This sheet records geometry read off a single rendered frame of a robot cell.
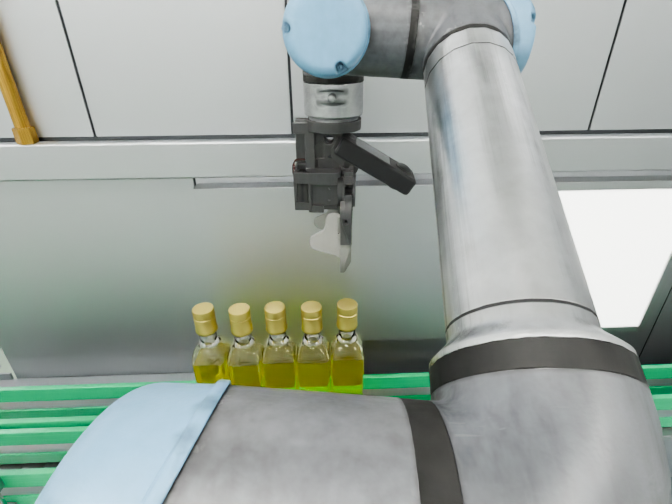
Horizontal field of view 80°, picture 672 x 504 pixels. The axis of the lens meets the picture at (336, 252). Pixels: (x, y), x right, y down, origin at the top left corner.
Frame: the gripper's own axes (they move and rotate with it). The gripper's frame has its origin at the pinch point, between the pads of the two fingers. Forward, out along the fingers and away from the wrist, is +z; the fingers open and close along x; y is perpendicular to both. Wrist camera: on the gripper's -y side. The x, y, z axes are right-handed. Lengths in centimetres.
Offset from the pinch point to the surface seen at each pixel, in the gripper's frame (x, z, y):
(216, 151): -10.5, -12.8, 21.7
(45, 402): 2, 33, 58
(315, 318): 2.5, 10.3, 5.0
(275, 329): 3.0, 12.3, 11.4
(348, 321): 1.7, 11.3, -0.2
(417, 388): -4.7, 32.4, -14.0
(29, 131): -8, -16, 50
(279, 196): -10.7, -5.2, 12.0
